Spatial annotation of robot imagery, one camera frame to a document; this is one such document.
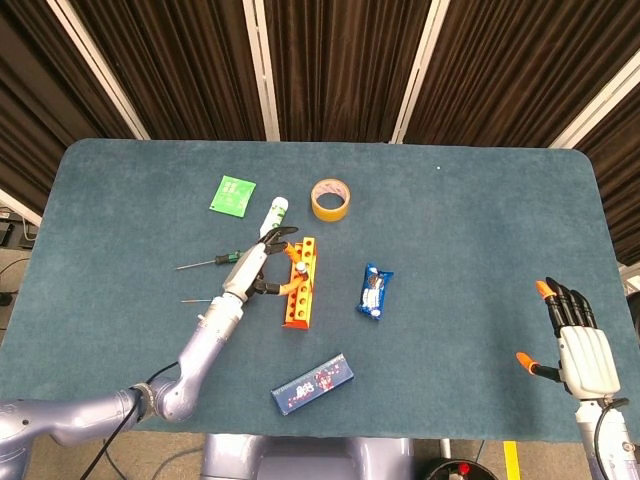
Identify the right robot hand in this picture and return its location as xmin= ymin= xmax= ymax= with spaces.
xmin=515 ymin=276 xmax=622 ymax=402

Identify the lavender robot torso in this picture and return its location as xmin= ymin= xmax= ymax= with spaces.
xmin=199 ymin=433 xmax=417 ymax=480

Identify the green black handle screwdriver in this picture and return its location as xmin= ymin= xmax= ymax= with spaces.
xmin=175 ymin=249 xmax=247 ymax=272

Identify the white tube with green print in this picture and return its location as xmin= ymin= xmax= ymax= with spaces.
xmin=258 ymin=196 xmax=291 ymax=239

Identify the white partition frame post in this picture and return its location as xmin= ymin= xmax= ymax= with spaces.
xmin=242 ymin=0 xmax=281 ymax=142
xmin=0 ymin=187 xmax=44 ymax=227
xmin=47 ymin=0 xmax=151 ymax=141
xmin=388 ymin=0 xmax=451 ymax=145
xmin=547 ymin=47 xmax=640 ymax=150

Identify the teal felt table cover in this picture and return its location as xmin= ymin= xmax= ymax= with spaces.
xmin=0 ymin=138 xmax=640 ymax=445

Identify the black floor cable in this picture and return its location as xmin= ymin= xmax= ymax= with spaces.
xmin=0 ymin=257 xmax=32 ymax=307

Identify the dark brown pleated curtain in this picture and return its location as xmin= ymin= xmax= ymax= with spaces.
xmin=0 ymin=0 xmax=146 ymax=216
xmin=67 ymin=0 xmax=266 ymax=142
xmin=574 ymin=82 xmax=640 ymax=266
xmin=403 ymin=0 xmax=640 ymax=149
xmin=262 ymin=0 xmax=432 ymax=144

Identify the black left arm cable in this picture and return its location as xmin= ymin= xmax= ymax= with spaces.
xmin=79 ymin=360 xmax=180 ymax=480

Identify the yellow clear tape roll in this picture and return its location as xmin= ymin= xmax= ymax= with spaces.
xmin=310 ymin=177 xmax=352 ymax=222

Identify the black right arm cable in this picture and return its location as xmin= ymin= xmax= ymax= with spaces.
xmin=593 ymin=397 xmax=629 ymax=474

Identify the black round base red knob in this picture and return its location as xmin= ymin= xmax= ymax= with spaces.
xmin=416 ymin=457 xmax=497 ymax=480

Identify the yellow-orange plastic test tube rack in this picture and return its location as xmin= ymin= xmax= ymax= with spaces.
xmin=281 ymin=235 xmax=320 ymax=331

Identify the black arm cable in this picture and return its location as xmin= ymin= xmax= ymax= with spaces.
xmin=593 ymin=397 xmax=629 ymax=474
xmin=79 ymin=360 xmax=180 ymax=480

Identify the green foil sachet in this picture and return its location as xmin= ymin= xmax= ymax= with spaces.
xmin=208 ymin=174 xmax=257 ymax=220

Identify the dark blue printed box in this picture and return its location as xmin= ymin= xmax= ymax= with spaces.
xmin=270 ymin=352 xmax=357 ymax=417

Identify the blue cookie packet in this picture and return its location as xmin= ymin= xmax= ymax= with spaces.
xmin=355 ymin=262 xmax=395 ymax=321

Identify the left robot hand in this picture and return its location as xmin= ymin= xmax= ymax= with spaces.
xmin=220 ymin=226 xmax=311 ymax=304

